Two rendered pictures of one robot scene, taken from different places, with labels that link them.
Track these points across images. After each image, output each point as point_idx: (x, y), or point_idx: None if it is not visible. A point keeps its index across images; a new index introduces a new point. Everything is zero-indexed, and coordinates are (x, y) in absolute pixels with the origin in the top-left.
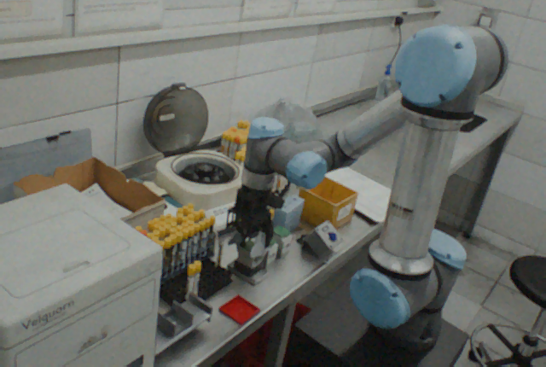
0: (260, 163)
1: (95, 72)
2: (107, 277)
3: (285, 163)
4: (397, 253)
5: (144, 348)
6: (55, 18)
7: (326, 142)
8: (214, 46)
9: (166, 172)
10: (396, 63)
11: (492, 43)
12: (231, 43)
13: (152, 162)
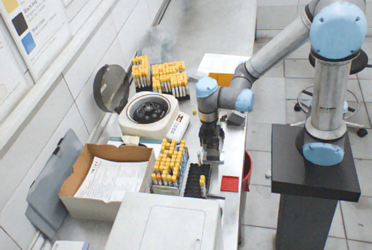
0: (212, 107)
1: (56, 94)
2: (214, 241)
3: (233, 104)
4: (329, 129)
5: (222, 247)
6: (20, 81)
7: (243, 77)
8: (100, 24)
9: (130, 125)
10: (313, 39)
11: None
12: (107, 14)
13: (104, 117)
